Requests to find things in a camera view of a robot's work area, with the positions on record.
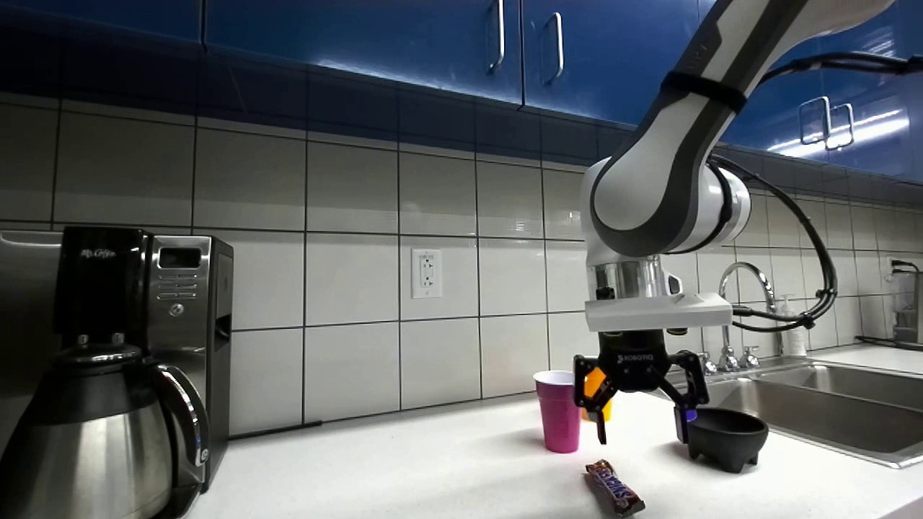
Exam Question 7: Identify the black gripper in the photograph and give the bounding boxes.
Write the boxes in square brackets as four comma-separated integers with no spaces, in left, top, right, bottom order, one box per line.
[571,332,712,447]

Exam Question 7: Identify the dark red candy bar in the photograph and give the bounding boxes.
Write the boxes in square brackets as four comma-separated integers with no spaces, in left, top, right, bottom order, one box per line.
[584,459,649,519]

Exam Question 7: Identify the black bowl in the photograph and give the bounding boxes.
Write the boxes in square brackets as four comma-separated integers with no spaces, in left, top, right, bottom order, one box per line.
[683,407,773,474]

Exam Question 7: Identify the orange plastic cup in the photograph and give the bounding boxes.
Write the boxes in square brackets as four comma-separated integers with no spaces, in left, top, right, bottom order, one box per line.
[581,366,617,422]

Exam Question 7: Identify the purple plastic cup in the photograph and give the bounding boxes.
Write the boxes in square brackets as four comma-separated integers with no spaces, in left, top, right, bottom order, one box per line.
[532,366,585,454]

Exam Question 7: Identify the clear soap bottle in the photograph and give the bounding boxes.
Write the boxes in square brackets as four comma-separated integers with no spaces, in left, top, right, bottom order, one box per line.
[776,301,815,362]

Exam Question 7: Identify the chrome sink faucet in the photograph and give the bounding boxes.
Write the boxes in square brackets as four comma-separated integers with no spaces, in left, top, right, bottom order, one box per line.
[719,258,784,371]

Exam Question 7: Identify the stainless steel double sink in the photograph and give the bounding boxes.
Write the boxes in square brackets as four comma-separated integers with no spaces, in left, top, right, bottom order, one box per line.
[704,359,923,470]

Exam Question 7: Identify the grey countertop appliance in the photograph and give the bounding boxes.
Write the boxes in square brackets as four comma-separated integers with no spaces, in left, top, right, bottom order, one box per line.
[888,257,923,350]

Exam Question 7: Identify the blue upper cabinets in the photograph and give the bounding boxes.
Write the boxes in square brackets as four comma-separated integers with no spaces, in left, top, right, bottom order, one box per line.
[0,0,923,183]

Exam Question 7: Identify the black steel coffee maker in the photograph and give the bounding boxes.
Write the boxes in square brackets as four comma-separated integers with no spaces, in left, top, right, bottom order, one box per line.
[53,225,238,464]

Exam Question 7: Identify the stainless steel coffee carafe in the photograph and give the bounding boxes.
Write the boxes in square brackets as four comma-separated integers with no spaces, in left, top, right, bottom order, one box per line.
[0,343,213,519]

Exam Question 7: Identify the blurry grey metal object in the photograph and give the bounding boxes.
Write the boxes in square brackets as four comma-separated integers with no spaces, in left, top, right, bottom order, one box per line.
[0,228,63,435]

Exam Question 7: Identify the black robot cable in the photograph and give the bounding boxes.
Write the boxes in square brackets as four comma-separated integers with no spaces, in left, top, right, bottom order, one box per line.
[712,51,923,337]

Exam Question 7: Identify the white wall power outlet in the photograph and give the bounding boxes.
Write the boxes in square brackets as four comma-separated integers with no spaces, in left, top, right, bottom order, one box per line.
[411,245,447,301]

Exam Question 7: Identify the black strap on arm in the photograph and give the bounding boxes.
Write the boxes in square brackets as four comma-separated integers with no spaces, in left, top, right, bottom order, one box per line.
[660,68,751,115]

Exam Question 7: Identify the silver cabinet door handle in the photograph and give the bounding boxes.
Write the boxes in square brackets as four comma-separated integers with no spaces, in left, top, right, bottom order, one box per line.
[799,91,838,151]
[548,7,571,85]
[489,0,510,75]
[830,97,859,156]

